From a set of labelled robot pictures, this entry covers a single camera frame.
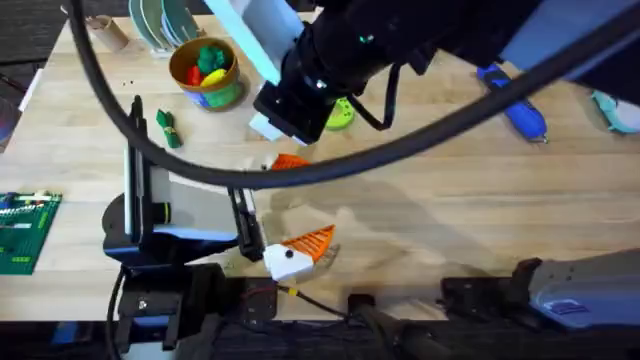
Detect orange ribbed wedge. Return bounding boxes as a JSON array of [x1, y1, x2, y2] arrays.
[[271, 153, 312, 172]]

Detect teal plate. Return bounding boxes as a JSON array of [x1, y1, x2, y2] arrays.
[[160, 0, 202, 46]]

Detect blue electric screwdriver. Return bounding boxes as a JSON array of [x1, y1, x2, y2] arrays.
[[475, 63, 549, 145]]

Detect green toy vegetable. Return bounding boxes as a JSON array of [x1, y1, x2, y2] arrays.
[[155, 108, 184, 150]]

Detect right wrist upright flat plate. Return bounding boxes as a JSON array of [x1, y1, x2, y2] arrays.
[[202, 0, 306, 86]]

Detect left wrist upright flat plate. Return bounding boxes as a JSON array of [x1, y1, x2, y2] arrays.
[[123, 94, 153, 251]]

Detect thick black arching cable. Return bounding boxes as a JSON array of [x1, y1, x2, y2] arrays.
[[66, 0, 640, 191]]

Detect green disc with holes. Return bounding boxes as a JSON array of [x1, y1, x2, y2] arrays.
[[324, 97, 356, 132]]

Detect green board with toy blocks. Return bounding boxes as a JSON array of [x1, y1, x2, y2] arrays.
[[0, 190, 64, 276]]

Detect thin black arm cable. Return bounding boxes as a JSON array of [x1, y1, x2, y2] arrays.
[[103, 267, 127, 360]]

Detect dark green plate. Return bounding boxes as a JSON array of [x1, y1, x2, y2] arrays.
[[142, 0, 174, 49]]

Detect cardboard tube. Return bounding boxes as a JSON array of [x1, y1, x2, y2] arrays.
[[84, 14, 130, 54]]

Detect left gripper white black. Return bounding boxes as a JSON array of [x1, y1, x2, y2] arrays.
[[149, 167, 336, 284]]

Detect black cable with yellow marker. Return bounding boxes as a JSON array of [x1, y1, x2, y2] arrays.
[[273, 283, 351, 319]]

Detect tan toy tub with toys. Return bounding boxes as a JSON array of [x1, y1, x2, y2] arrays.
[[168, 37, 246, 112]]

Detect thick black hose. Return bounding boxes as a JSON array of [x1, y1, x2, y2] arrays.
[[347, 293, 451, 360]]

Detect white and teal toy toaster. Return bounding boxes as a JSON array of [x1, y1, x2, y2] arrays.
[[592, 89, 640, 135]]

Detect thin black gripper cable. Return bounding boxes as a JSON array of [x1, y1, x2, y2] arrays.
[[347, 62, 403, 132]]

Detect wrist upright flat plate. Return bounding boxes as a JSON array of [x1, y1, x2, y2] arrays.
[[123, 94, 153, 251], [202, 0, 306, 86]]

